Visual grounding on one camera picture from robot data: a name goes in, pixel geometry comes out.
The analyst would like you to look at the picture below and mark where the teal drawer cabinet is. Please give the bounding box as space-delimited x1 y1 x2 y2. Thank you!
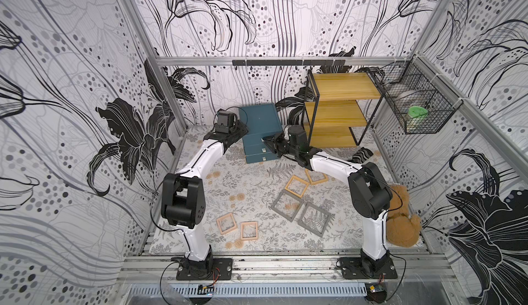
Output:
239 103 283 164

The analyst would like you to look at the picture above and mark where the yellow brooch box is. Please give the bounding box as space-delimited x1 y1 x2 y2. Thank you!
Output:
305 169 329 185
285 175 310 199

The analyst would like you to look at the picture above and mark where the teal top drawer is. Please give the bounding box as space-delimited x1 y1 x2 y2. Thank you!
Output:
242 131 281 146

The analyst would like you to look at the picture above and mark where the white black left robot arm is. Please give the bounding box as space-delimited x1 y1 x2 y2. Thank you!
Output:
160 109 248 271

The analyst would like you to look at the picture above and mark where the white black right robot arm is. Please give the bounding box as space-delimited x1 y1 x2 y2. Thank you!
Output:
263 125 393 264

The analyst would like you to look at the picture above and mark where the grey brooch box left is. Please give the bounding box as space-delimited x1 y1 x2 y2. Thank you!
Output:
270 190 304 222

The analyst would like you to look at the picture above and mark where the grey brooch box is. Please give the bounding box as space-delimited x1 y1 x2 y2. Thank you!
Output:
298 202 332 238
270 190 304 222

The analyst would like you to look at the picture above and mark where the grey brooch box right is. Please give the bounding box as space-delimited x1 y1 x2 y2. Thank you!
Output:
298 202 332 238

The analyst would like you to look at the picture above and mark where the pink brooch box right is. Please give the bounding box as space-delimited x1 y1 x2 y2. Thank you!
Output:
240 221 259 241

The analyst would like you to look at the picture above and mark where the pink brooch box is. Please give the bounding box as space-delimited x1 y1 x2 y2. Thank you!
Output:
240 221 259 241
216 213 238 235

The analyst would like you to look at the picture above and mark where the pink brooch box left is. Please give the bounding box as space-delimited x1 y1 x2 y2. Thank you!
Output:
216 213 238 235

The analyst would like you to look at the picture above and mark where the wooden metal shelf rack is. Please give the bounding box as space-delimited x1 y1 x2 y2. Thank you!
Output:
302 67 384 148

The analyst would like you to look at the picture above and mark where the black white striped sock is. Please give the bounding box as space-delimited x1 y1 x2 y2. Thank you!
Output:
349 147 373 164

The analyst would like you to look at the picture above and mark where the white bowl in basket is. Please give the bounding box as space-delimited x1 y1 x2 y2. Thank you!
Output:
395 90 421 101

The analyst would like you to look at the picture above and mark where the green lid in basket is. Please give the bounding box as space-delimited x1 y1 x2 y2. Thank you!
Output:
407 106 428 120

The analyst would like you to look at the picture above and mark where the brown teddy bear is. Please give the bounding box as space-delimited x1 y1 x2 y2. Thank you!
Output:
386 184 422 248

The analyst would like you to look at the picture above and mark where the small circuit board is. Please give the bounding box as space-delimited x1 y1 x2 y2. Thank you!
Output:
197 284 215 297

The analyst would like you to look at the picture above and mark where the black bar on rail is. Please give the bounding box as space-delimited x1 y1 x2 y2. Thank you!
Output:
232 59 346 67

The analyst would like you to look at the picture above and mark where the black wire basket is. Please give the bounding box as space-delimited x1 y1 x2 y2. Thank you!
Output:
365 60 463 135

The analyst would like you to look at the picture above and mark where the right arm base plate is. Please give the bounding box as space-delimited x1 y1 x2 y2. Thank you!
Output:
336 250 398 280

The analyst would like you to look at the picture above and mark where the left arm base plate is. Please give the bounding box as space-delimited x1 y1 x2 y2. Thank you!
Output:
176 258 233 282

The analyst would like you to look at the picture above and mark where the grey slotted cable duct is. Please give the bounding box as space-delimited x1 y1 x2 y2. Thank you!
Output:
130 282 367 298

